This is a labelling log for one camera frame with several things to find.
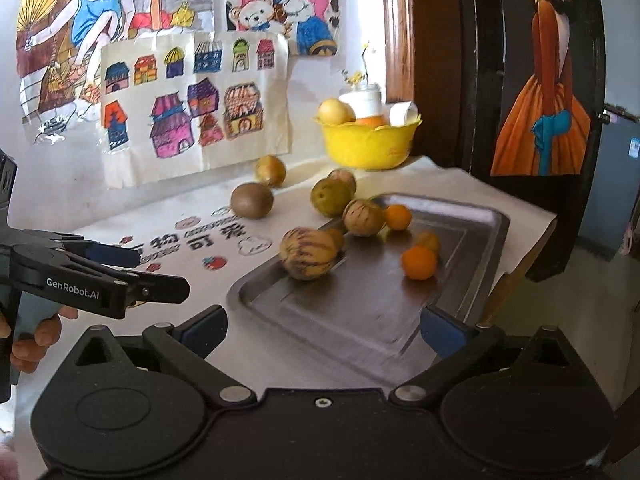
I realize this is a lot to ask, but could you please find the white paper roll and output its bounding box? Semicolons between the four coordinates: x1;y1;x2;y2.
387;101;420;126

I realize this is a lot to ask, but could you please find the boy with fan drawing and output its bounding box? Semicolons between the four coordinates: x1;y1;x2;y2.
15;0;223;133

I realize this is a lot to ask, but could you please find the yellow-brown round fruit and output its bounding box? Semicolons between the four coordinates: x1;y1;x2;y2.
255;155;287;188

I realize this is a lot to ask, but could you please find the colourful houses drawing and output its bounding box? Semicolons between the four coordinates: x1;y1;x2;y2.
100;30;293;191

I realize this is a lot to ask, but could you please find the grey appliance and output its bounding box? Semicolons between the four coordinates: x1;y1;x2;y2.
577;110;640;261

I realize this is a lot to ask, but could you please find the brown wooden door trim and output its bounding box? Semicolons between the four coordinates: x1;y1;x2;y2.
381;0;418;103

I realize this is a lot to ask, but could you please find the large brown kiwi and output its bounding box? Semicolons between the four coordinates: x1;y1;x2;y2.
230;183;275;220

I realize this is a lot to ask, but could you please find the green-yellow round fruit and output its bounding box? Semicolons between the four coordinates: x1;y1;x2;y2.
310;178;352;218

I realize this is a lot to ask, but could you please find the printed white table mat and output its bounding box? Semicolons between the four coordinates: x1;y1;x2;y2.
0;155;558;391

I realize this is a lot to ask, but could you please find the dark wooden door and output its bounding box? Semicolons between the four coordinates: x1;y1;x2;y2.
452;0;608;283

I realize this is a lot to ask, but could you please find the small orange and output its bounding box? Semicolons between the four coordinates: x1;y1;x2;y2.
401;246;438;281
383;204;413;231

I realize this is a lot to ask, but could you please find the person's left hand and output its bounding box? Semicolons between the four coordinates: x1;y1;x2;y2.
0;305;79;374

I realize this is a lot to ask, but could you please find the metal tray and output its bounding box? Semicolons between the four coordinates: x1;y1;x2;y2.
226;192;511;386

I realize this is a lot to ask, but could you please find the pale yellow fruit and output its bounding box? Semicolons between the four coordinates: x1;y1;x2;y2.
318;99;357;126

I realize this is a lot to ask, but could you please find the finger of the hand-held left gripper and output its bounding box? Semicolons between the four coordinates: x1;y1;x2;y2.
45;233;142;269
125;272;192;307

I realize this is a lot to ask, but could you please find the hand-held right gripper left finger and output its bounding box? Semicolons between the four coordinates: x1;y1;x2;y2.
60;304;258;408

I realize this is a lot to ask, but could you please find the yellow plastic bowl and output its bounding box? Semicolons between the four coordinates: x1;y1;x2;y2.
314;112;423;171

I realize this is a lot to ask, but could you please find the metal door handle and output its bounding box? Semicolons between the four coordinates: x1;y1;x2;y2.
597;102;640;125

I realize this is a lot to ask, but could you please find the girl in orange dress painting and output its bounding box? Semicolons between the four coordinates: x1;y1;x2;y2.
490;0;601;177

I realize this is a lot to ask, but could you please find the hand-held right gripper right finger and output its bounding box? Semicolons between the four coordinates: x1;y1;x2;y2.
389;304;583;408

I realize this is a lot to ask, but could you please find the girl with teddy drawing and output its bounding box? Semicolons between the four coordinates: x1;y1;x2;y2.
225;0;341;57

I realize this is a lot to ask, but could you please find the yellow flower sprig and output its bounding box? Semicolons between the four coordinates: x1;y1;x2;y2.
340;41;378;92

